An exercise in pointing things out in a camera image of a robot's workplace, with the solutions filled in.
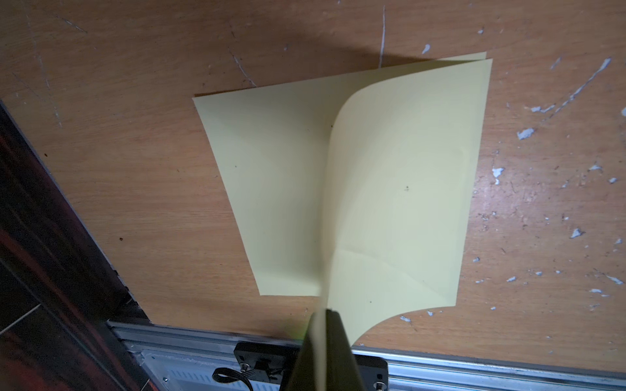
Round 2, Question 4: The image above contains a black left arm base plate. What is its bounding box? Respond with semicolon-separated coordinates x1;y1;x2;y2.
234;342;389;390

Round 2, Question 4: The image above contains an aluminium front frame rail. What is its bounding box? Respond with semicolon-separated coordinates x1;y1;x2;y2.
109;322;625;390

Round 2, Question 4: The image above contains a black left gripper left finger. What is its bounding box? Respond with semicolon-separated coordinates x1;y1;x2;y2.
283;314;317;391

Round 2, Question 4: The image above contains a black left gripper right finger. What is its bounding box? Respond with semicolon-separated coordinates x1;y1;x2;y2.
324;310;365;391

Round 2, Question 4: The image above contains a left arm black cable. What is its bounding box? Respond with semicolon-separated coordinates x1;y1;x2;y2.
211;366;258;391

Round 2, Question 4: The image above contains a pale yellow paper sheet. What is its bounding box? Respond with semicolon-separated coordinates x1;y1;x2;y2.
194;53;486;297

